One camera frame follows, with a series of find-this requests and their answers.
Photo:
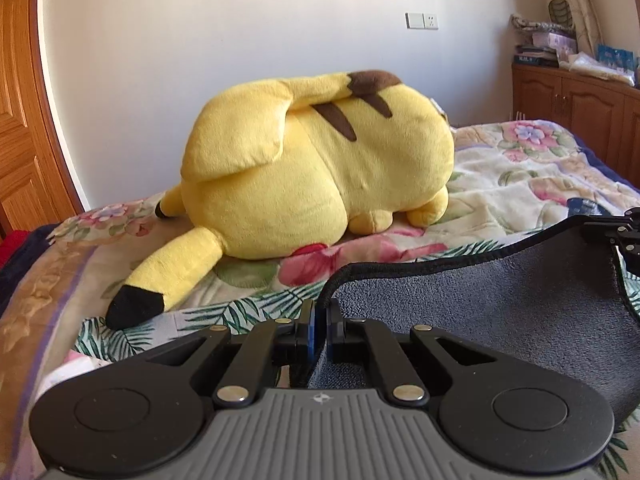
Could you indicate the white wall switch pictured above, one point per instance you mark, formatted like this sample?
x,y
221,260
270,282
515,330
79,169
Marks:
x,y
414,20

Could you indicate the blue printed packet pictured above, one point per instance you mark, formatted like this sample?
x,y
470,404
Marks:
x,y
616,56

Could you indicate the green plush item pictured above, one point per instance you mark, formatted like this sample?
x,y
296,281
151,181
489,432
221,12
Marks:
x,y
560,12

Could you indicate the lilac box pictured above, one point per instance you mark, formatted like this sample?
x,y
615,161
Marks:
x,y
554,40

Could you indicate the grey towel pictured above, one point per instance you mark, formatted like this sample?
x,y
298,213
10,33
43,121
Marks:
x,y
475,290

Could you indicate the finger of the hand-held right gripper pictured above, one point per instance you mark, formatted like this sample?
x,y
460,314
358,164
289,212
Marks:
x,y
631,256
607,224

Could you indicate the red cloth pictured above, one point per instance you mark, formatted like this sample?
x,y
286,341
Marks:
x,y
14,249

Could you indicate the folded patterned cloth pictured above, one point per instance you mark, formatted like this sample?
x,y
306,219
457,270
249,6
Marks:
x,y
530,23

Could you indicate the stack of books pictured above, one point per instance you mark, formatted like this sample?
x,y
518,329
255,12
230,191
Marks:
x,y
535,56

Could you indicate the floral blanket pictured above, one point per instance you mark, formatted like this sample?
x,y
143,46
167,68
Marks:
x,y
500,180

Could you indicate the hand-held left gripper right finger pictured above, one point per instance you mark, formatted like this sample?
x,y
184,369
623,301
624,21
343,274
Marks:
x,y
334,340

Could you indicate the dark navy blanket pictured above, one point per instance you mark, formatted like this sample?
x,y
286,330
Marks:
x,y
20,280

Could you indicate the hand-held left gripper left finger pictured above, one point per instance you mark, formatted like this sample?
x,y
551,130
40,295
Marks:
x,y
311,331

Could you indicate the pale patterned curtain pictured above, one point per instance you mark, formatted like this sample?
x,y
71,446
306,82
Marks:
x,y
582,0

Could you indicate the white wall socket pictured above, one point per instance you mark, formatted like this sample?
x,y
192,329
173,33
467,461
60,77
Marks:
x,y
431,21

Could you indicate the wooden cabinet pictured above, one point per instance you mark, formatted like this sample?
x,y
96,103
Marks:
x,y
575,105

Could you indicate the yellow plush toy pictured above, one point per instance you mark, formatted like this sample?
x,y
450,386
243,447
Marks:
x,y
300,175

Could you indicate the wooden door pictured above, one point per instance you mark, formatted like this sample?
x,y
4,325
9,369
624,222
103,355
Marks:
x,y
20,110

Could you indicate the white plastic bag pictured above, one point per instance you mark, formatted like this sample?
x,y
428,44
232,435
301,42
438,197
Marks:
x,y
595,71

